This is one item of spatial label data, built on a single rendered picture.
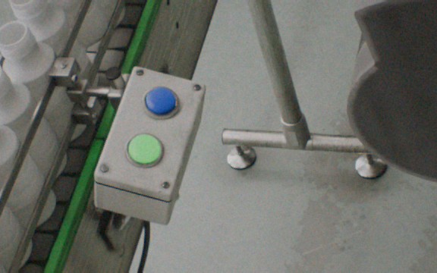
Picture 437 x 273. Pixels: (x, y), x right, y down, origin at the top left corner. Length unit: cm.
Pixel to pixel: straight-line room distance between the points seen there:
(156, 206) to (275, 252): 122
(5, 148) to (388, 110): 72
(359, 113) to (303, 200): 190
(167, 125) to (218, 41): 162
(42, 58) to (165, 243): 124
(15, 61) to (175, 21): 34
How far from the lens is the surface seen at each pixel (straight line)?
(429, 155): 35
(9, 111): 105
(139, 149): 96
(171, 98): 100
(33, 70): 108
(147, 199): 97
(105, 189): 98
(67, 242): 109
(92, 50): 125
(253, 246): 220
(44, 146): 109
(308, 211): 222
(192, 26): 141
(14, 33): 109
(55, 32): 111
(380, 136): 35
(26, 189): 106
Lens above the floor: 185
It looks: 50 degrees down
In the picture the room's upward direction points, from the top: 21 degrees counter-clockwise
